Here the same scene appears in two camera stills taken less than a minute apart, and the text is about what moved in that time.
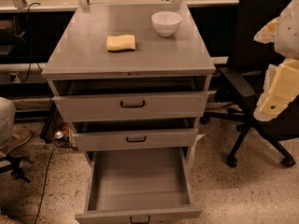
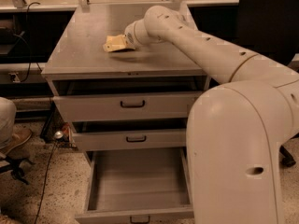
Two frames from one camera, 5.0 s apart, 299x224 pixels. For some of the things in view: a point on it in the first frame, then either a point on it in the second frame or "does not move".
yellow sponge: (121, 43) does not move
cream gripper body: (288, 35) to (128, 36)
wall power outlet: (14, 77) does not move
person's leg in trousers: (7, 113) does not move
